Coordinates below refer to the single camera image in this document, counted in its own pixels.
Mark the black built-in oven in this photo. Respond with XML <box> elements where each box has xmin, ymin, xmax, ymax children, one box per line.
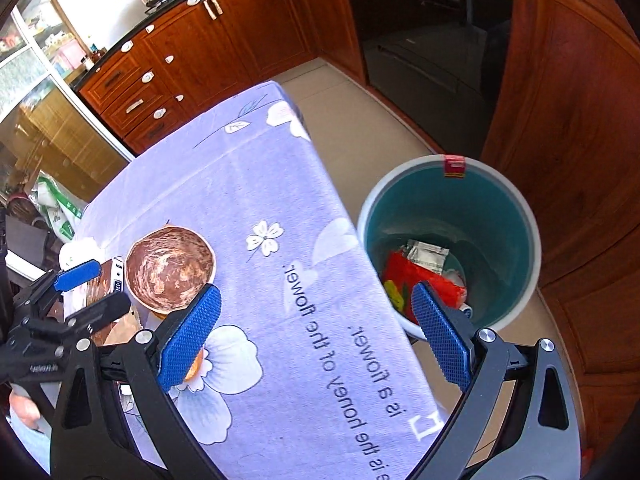
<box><xmin>342</xmin><ymin>0</ymin><xmax>516</xmax><ymax>158</ymax></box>

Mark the glass sliding door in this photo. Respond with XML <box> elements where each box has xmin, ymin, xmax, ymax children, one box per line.
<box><xmin>0</xmin><ymin>0</ymin><xmax>136</xmax><ymax>261</ymax></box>

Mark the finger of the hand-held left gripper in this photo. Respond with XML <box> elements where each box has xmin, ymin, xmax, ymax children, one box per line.
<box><xmin>24</xmin><ymin>291</ymin><xmax>132</xmax><ymax>346</ymax></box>
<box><xmin>12</xmin><ymin>259</ymin><xmax>102</xmax><ymax>323</ymax></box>

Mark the green and silver snack packet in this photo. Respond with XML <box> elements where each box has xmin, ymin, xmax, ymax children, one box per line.
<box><xmin>404</xmin><ymin>240</ymin><xmax>451</xmax><ymax>276</ymax></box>

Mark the orange peel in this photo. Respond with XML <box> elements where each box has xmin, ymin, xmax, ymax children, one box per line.
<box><xmin>170</xmin><ymin>347</ymin><xmax>206</xmax><ymax>383</ymax></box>

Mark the green and white sack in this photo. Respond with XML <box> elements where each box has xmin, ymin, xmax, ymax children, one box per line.
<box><xmin>32</xmin><ymin>172</ymin><xmax>86</xmax><ymax>243</ymax></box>

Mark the red plastic bag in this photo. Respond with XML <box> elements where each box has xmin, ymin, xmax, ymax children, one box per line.
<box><xmin>382</xmin><ymin>251</ymin><xmax>468</xmax><ymax>326</ymax></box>

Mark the grey and teal trash bin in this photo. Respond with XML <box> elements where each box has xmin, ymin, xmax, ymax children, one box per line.
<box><xmin>356</xmin><ymin>154</ymin><xmax>543</xmax><ymax>339</ymax></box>

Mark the purple floral tablecloth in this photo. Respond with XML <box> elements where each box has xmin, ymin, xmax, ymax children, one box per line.
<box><xmin>70</xmin><ymin>80</ymin><xmax>451</xmax><ymax>480</ymax></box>

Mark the brown chocolate wrapper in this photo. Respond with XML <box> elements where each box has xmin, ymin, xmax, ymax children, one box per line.
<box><xmin>87</xmin><ymin>257</ymin><xmax>126</xmax><ymax>307</ymax></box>

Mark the red wooden kitchen cabinet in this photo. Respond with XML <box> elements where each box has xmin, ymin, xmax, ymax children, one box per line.
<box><xmin>77</xmin><ymin>0</ymin><xmax>368</xmax><ymax>156</ymax></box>
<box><xmin>480</xmin><ymin>0</ymin><xmax>640</xmax><ymax>461</ymax></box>

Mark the brown paper bowl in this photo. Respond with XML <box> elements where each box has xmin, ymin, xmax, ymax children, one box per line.
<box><xmin>124</xmin><ymin>226</ymin><xmax>218</xmax><ymax>317</ymax></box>

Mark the person's left hand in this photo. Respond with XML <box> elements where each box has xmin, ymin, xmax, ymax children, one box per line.
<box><xmin>9</xmin><ymin>392</ymin><xmax>43</xmax><ymax>433</ymax></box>

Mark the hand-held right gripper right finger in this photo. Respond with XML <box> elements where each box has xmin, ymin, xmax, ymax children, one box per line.
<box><xmin>405</xmin><ymin>281</ymin><xmax>583</xmax><ymax>480</ymax></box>

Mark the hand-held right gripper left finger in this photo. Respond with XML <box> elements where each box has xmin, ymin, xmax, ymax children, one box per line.
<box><xmin>50</xmin><ymin>283</ymin><xmax>223</xmax><ymax>480</ymax></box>

